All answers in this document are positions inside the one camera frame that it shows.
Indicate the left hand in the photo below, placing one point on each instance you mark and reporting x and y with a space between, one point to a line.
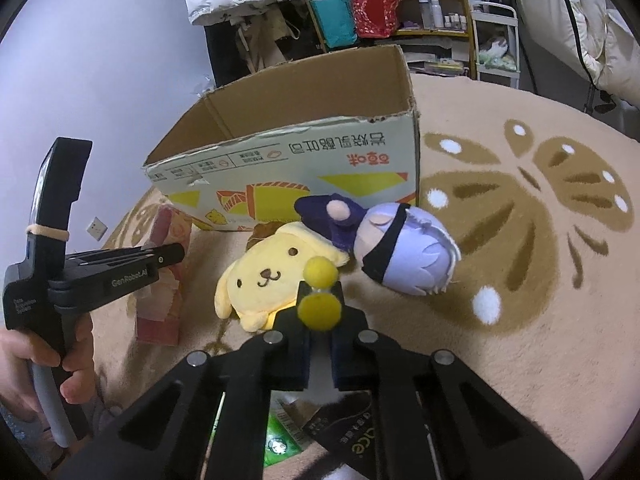
19 348

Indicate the upper wall socket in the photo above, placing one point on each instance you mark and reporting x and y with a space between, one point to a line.
97 229

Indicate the teal bag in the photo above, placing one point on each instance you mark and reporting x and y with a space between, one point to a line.
336 22

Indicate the cardboard box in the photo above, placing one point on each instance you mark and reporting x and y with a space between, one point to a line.
343 122

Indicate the red gift bag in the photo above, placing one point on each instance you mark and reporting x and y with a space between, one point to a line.
375 19

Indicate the white trolley cart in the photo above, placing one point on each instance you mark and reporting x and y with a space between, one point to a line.
496 43

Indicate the yellow dog plush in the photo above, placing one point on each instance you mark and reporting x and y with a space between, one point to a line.
265 279

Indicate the white fluffy plush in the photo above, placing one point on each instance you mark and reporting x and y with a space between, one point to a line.
320 388

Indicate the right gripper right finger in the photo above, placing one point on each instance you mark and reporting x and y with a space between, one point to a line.
434 417

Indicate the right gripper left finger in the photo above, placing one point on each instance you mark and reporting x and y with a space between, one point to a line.
206 418

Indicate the beige trench coat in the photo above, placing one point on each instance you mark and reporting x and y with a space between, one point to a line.
260 38

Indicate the purple-haired doll plush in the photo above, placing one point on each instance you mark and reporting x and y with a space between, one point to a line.
399 246

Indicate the black face tissue pack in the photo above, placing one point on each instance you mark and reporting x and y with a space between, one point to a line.
346 430

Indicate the pink wrapped tissue pack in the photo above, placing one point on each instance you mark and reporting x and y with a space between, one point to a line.
158 306

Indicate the green tissue pack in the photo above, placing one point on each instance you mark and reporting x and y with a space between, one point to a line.
284 438

